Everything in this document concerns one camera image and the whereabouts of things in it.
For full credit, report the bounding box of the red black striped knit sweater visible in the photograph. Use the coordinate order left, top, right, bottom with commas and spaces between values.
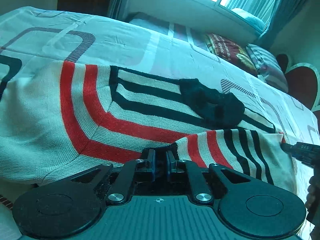
1, 61, 297, 192

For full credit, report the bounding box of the dark red folded blanket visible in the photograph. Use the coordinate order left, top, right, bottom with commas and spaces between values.
205, 33, 258, 77

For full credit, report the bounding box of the red scalloped headboard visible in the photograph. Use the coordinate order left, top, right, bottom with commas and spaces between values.
276, 53, 319, 112

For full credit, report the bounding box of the person's right hand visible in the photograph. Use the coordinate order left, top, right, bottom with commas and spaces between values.
305, 176, 320, 240

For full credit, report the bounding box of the striped grey pillow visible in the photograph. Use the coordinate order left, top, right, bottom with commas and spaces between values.
246, 43, 289, 93

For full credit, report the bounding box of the light blue bundle on sill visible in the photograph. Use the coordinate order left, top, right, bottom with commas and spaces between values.
232, 8, 265, 32

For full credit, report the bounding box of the teal right curtain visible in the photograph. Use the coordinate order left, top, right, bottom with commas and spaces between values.
254, 0, 308, 49

